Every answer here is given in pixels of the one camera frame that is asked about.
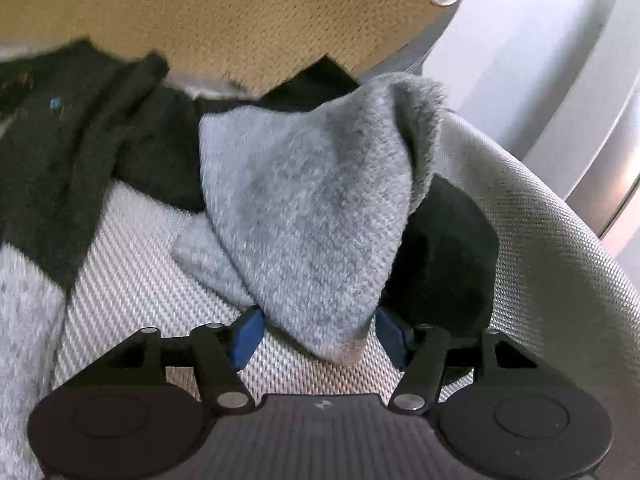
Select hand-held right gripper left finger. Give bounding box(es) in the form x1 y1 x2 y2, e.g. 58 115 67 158
70 305 266 415

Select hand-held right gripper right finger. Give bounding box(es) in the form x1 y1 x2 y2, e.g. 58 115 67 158
376 307 571 415

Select black and grey knit sweater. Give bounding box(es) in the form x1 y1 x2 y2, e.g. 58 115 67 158
0 37 501 480

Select white standing air conditioner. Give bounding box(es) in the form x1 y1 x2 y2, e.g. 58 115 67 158
425 0 640 261

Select black pants with reflective stripes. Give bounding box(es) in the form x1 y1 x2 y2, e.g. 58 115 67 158
260 55 363 111

